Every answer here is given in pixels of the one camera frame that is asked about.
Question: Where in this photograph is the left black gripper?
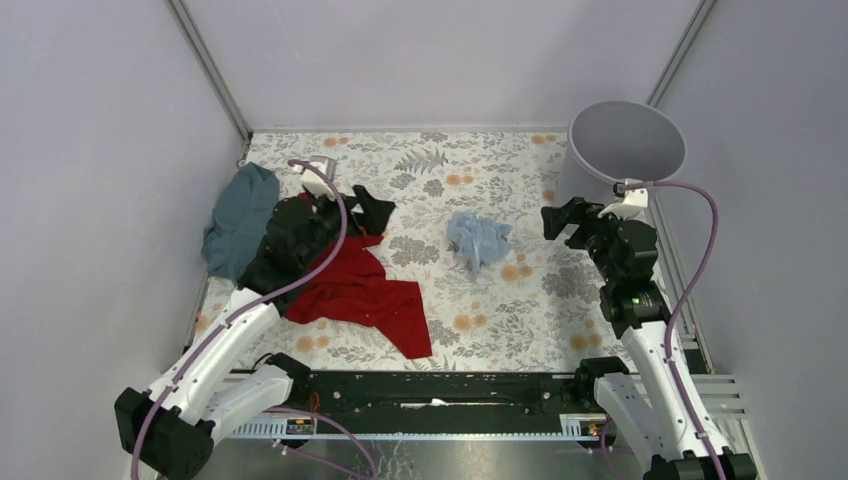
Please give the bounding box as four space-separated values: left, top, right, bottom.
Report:
300 184 395 267

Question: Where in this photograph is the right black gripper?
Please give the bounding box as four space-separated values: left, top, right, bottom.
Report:
539 196 633 284

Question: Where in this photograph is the light blue plastic trash bag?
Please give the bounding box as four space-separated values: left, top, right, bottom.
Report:
446 211 513 278

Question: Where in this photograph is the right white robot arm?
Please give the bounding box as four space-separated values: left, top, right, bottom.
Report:
541 197 758 479

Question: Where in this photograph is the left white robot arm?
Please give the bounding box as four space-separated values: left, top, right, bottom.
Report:
114 185 396 479

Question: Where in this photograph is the grey plastic trash bin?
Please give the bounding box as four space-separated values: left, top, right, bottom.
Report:
553 101 687 207

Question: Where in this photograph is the red cloth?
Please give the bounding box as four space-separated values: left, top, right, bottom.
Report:
284 234 432 360

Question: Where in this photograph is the floral patterned table mat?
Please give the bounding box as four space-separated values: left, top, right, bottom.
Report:
186 131 690 374

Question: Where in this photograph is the teal grey cloth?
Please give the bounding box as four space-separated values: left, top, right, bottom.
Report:
201 162 280 282

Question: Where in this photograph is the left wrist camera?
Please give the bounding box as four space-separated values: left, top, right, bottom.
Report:
291 155 337 199

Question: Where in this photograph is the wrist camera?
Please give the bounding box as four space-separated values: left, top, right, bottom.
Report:
291 155 337 199
598 179 650 220

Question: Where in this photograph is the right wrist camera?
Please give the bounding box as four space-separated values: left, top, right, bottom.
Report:
598 179 650 220

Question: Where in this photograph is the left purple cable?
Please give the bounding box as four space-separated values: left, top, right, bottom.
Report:
129 159 350 480

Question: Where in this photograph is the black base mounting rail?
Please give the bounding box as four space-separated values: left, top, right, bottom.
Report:
283 371 605 423

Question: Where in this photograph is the white slotted cable duct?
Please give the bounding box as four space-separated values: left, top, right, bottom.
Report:
229 411 600 442

